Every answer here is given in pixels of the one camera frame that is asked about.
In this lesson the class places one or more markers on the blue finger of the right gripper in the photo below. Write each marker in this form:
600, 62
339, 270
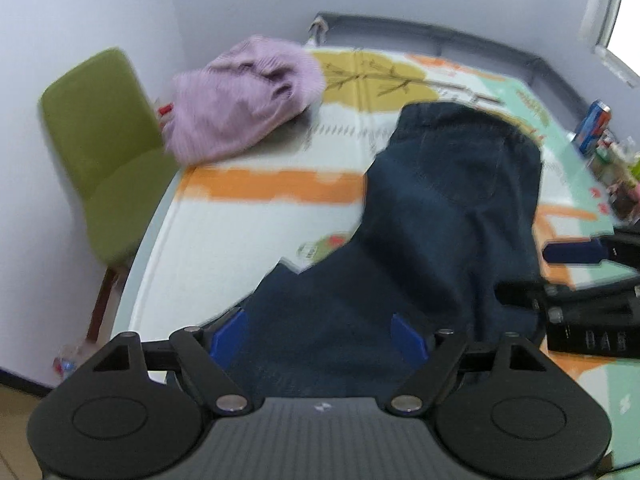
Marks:
522, 294
622, 249

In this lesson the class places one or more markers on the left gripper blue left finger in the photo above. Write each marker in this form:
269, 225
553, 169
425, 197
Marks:
203, 355

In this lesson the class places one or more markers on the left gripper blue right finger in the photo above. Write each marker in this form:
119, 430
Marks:
435, 360

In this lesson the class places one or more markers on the dark blue denim jeans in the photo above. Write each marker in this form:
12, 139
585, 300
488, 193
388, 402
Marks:
449, 211

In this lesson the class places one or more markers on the green lid jar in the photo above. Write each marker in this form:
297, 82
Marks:
609, 163

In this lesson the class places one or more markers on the blue soda can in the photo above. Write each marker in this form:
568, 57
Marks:
588, 132

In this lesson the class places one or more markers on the colourful foam play mat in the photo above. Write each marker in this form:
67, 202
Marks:
293, 200

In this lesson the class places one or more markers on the plastic bag on floor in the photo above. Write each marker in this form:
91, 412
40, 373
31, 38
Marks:
71, 357

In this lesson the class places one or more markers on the green upholstered chair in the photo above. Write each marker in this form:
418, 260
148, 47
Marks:
107, 138

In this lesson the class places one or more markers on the pink striped shirt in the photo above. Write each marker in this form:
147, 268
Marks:
239, 98

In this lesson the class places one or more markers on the window with white frame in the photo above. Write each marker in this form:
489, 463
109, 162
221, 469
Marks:
611, 30

